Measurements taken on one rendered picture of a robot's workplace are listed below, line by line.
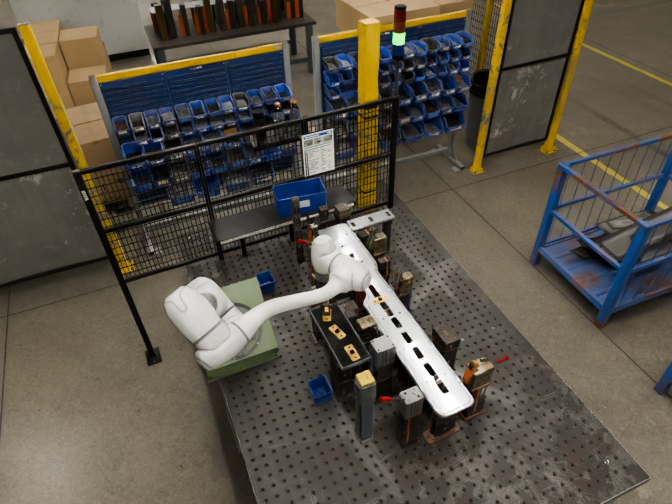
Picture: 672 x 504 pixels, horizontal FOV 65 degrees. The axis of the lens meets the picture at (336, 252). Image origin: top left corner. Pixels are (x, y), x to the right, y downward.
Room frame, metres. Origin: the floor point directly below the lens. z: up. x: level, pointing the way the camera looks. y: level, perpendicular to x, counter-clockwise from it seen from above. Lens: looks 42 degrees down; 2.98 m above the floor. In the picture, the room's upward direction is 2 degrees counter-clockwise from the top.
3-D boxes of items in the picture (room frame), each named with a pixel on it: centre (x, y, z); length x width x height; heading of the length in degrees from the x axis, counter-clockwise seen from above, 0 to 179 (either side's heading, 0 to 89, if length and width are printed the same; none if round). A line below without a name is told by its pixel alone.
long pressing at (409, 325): (1.83, -0.23, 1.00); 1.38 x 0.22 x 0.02; 23
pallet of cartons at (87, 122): (4.53, 2.50, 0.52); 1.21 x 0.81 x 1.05; 26
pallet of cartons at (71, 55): (5.86, 2.93, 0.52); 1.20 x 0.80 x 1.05; 19
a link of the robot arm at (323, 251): (1.61, 0.04, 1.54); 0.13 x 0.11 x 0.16; 46
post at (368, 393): (1.26, -0.10, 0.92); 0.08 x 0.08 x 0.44; 23
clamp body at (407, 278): (1.97, -0.36, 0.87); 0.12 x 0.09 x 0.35; 113
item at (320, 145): (2.82, 0.09, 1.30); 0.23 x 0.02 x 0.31; 113
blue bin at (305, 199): (2.64, 0.21, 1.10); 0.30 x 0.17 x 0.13; 105
